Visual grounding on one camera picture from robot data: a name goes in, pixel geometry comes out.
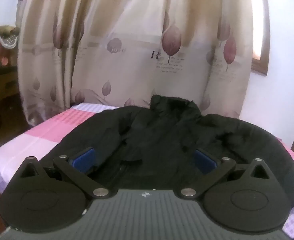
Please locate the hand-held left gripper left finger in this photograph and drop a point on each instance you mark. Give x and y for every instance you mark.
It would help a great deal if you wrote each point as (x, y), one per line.
(84, 159)

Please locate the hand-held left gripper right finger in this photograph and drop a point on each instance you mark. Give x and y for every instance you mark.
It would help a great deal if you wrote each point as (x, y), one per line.
(204, 160)

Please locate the black jacket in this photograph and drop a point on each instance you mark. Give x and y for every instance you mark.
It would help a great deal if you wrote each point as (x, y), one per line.
(162, 135)

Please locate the bed with pink checked sheet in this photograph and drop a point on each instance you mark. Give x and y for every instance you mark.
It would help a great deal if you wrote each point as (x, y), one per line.
(24, 140)

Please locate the dark wooden cabinet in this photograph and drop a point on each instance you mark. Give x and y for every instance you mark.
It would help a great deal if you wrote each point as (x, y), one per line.
(6, 115)

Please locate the cardboard box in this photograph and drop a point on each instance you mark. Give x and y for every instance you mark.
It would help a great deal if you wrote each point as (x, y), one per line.
(5, 85)

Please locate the beige leaf print curtain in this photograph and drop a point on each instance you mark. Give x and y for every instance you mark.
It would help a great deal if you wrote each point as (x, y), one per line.
(127, 42)

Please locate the white lace cloth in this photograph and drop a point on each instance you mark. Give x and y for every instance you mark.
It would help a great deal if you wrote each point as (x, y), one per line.
(5, 36)

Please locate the brown wooden window frame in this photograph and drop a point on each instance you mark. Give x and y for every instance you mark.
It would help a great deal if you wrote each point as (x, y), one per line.
(261, 65)

